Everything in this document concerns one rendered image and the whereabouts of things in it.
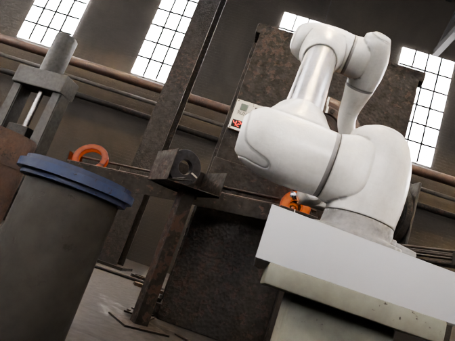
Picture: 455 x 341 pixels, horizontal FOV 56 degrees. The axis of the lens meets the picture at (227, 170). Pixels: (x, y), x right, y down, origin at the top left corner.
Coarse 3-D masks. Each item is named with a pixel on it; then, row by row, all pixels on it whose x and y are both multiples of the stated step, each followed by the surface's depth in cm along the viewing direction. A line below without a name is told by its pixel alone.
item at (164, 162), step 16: (160, 160) 185; (160, 176) 178; (208, 176) 200; (224, 176) 188; (192, 192) 186; (208, 192) 194; (176, 208) 182; (176, 224) 181; (160, 240) 182; (176, 240) 181; (160, 256) 177; (160, 272) 177; (144, 288) 176; (160, 288) 177; (144, 304) 173; (128, 320) 173; (144, 320) 172
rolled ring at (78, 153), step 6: (90, 144) 227; (78, 150) 224; (84, 150) 225; (90, 150) 227; (96, 150) 226; (102, 150) 225; (72, 156) 222; (78, 156) 222; (102, 156) 223; (102, 162) 221
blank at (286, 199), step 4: (288, 192) 215; (296, 192) 215; (284, 196) 214; (288, 196) 214; (284, 200) 214; (288, 200) 214; (292, 200) 215; (280, 204) 213; (284, 204) 213; (288, 204) 213; (304, 208) 213; (308, 208) 213; (308, 212) 212
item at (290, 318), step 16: (288, 304) 81; (304, 304) 81; (320, 304) 81; (288, 320) 80; (304, 320) 80; (320, 320) 80; (336, 320) 80; (352, 320) 80; (368, 320) 80; (272, 336) 95; (288, 336) 79; (304, 336) 79; (320, 336) 79; (336, 336) 79; (352, 336) 79; (368, 336) 79; (384, 336) 79
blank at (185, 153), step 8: (184, 152) 181; (192, 152) 183; (176, 160) 179; (192, 160) 183; (176, 168) 179; (192, 168) 183; (200, 168) 185; (176, 176) 179; (184, 176) 181; (192, 176) 183
